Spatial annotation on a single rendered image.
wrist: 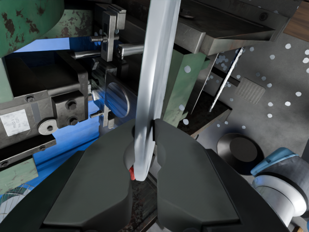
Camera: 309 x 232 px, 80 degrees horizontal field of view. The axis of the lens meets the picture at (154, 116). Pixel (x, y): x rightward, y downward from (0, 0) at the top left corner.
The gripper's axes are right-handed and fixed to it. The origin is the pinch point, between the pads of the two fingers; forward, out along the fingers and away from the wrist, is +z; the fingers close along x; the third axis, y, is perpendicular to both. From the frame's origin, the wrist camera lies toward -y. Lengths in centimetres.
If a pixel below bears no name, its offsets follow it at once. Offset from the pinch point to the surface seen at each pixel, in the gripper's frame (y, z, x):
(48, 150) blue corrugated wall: 132, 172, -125
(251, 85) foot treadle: 22, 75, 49
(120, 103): 18, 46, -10
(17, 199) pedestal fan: 76, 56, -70
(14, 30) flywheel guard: -5.6, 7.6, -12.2
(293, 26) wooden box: -5, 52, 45
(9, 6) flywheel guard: -7.6, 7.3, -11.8
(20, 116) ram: 14.9, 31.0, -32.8
